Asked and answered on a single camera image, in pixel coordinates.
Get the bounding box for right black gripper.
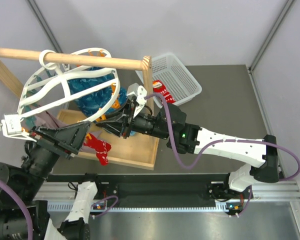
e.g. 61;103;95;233
97;100;171;141

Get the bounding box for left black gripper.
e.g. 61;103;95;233
19;118;91;197

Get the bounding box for red christmas sock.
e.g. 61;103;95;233
83;133;112;166
152;80;176;104

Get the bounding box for white round clip hanger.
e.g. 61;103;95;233
17;50;121;122

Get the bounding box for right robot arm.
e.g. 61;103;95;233
96;101;280;201

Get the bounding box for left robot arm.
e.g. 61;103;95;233
0;121;104;240

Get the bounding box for orange clothes peg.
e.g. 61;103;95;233
96;114;107;122
111;83;121;109

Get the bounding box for mauve grey cloth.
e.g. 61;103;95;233
24;104;91;153

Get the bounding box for blue leaf-pattern cloth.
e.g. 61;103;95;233
67;70;118;117

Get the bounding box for teal clothes peg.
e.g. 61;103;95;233
24;106;37;129

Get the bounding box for white perforated plastic basket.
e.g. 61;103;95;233
135;52;203;107

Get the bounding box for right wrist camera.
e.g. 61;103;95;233
126;83;148;118

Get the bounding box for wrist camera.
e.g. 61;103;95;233
0;113;33;141
126;83;148;118

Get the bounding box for wooden hanging rack frame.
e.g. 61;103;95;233
0;46;163;171

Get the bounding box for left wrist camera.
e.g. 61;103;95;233
0;113;33;141

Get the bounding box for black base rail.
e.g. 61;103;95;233
47;173;249;209

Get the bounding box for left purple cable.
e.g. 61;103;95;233
0;173;33;240

